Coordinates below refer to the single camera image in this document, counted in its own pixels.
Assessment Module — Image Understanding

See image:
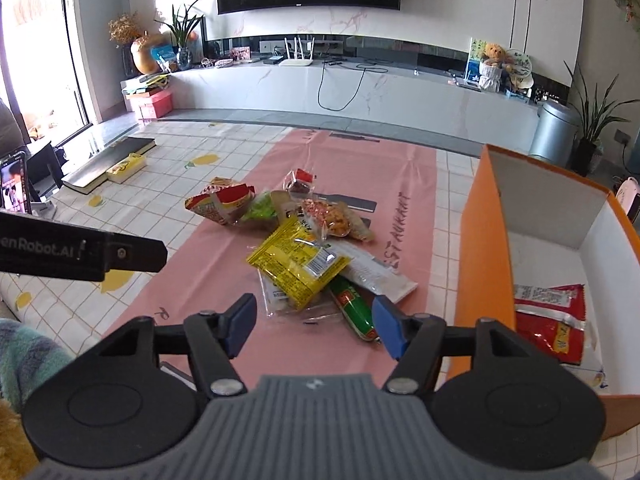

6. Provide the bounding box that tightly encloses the stack of papers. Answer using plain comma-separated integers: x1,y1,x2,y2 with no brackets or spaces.
121,74,171,97

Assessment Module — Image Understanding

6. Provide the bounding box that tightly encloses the black phone stand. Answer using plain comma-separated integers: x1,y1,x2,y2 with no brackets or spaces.
25,142,66,218

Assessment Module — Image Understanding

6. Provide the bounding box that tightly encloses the white snack packet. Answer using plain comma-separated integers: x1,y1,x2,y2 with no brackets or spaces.
330,240,419,303

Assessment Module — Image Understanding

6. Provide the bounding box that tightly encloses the pink box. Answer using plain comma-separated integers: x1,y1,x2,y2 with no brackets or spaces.
129,90,174,121

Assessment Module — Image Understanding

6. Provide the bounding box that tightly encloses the red and yellow snack packet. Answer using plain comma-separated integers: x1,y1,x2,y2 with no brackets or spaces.
185,177,256,228

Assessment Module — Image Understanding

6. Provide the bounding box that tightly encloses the teal striped blanket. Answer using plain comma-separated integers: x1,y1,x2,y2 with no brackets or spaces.
0,317,76,411

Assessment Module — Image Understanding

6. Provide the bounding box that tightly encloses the green plant in glass vase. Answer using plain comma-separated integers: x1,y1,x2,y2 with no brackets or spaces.
155,0,208,71

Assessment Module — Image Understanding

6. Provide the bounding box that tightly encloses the brown plush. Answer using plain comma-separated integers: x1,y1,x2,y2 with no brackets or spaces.
0,400,38,480

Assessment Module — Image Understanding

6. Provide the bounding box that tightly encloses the small dark red snack packet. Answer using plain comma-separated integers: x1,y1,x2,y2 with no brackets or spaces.
286,167,318,196

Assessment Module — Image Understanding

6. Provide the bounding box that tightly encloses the black cable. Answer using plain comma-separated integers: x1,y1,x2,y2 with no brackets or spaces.
318,57,391,111

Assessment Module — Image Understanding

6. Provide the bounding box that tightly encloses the orange vase with dried flowers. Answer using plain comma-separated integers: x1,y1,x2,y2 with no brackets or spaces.
109,12,168,75

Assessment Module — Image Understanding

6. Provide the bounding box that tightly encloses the green snack packet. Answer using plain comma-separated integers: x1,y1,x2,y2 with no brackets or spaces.
240,191,283,222

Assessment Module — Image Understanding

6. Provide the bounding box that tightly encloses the clear packet of orange snacks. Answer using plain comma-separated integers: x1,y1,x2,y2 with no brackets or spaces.
300,199,375,242

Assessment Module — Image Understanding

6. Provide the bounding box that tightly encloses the blue green picture card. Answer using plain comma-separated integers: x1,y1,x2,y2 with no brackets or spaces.
465,37,493,83

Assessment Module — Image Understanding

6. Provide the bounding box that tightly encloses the clear plastic packet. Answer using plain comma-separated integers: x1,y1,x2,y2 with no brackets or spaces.
257,270,346,323

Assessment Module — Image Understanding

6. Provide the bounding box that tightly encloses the pink printed table mat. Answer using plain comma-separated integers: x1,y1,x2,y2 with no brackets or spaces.
100,127,438,401

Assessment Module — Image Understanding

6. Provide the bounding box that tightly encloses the white router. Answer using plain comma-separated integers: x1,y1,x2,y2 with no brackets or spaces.
277,35,315,67

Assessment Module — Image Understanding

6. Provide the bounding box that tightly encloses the orange cardboard box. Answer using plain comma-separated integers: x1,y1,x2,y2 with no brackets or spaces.
446,144,640,441

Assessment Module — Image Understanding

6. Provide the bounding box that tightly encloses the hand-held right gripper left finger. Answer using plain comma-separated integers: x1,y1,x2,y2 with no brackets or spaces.
97,292,258,401

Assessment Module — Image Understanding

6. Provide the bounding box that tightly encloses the white marble tv cabinet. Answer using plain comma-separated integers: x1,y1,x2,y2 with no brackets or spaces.
170,57,541,153

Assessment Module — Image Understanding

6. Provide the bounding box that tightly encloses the white checked lemon tablecloth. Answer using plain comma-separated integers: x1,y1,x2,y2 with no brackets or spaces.
0,119,483,361

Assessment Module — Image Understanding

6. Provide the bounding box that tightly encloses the teddy bear bouquet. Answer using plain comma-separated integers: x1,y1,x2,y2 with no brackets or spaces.
479,42,516,93

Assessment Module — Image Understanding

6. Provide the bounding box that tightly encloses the round printed fan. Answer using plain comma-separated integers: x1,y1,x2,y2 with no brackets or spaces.
505,50,535,92

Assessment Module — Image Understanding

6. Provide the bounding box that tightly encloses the black book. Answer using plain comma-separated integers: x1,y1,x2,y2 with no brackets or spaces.
61,136,157,196

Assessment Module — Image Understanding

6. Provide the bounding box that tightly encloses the silver trash bin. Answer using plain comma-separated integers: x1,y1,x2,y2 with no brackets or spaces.
529,99,580,166

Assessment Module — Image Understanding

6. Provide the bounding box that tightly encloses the small yellow box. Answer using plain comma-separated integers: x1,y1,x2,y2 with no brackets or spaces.
106,154,147,184

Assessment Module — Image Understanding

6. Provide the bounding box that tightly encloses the pale pink container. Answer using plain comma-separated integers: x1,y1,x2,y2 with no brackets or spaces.
616,176,640,226

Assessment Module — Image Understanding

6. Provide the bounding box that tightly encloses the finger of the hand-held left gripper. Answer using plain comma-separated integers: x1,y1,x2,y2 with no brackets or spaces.
102,232,169,273

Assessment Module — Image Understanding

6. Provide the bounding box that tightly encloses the potted green plant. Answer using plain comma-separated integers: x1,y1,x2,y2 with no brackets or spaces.
564,60,631,177

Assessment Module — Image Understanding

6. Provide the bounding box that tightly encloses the smartphone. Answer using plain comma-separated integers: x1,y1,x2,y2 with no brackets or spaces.
0,150,28,215

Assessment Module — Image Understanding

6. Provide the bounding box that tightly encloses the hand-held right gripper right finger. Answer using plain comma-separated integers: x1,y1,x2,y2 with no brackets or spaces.
371,295,538,401

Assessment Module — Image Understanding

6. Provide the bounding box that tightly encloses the green sausage stick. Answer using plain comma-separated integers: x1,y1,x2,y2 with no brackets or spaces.
327,276,378,343

